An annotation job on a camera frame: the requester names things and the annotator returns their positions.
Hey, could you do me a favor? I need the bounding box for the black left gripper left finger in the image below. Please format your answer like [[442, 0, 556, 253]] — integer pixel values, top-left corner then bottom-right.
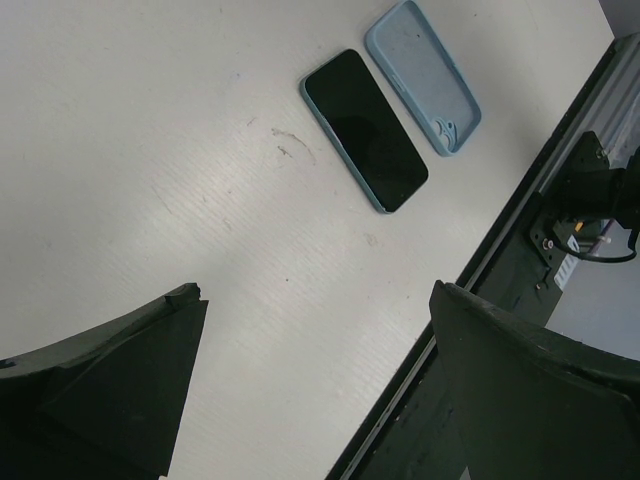
[[1, 283, 208, 479]]

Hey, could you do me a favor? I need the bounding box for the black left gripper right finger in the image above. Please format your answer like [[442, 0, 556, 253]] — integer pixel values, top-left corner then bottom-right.
[[429, 281, 639, 479]]

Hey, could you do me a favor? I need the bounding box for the black smartphone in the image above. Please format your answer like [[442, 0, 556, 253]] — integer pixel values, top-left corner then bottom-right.
[[300, 49, 429, 214]]

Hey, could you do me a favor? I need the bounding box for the light blue phone case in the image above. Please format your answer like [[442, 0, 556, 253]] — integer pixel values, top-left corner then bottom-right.
[[365, 1, 482, 157]]

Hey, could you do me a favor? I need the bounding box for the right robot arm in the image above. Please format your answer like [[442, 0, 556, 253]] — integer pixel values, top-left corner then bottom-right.
[[555, 131, 639, 263]]

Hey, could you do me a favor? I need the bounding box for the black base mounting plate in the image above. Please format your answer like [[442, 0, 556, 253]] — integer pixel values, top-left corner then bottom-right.
[[327, 193, 564, 479]]

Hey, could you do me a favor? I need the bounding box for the right white cable duct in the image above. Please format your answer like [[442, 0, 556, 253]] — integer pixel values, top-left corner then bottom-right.
[[553, 255, 580, 291]]

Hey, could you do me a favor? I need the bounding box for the black table edge rail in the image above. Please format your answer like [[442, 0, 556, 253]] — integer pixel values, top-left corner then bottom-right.
[[322, 37, 640, 480]]

